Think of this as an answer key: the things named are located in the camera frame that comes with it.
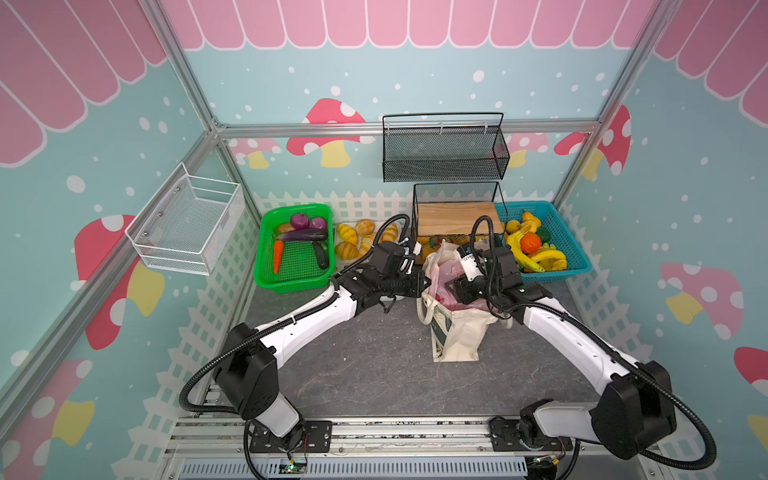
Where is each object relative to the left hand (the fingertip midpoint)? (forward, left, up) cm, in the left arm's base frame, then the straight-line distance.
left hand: (430, 287), depth 78 cm
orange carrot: (+28, +53, -19) cm, 63 cm away
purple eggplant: (+31, +43, -14) cm, 55 cm away
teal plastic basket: (+21, -52, -13) cm, 58 cm away
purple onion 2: (+37, +39, -14) cm, 56 cm away
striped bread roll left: (+34, +28, -17) cm, 47 cm away
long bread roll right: (+36, +12, -19) cm, 43 cm away
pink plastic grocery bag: (+8, -6, -2) cm, 10 cm away
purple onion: (+37, +46, -13) cm, 61 cm away
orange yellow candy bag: (+27, -3, -14) cm, 31 cm away
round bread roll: (+39, +22, -17) cm, 48 cm away
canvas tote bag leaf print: (-9, -8, -9) cm, 15 cm away
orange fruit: (+26, -37, -11) cm, 47 cm away
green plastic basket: (+29, +47, -19) cm, 59 cm away
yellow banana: (+16, -33, -8) cm, 37 cm away
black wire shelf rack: (+38, -10, -6) cm, 40 cm away
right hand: (+5, -7, -3) cm, 9 cm away
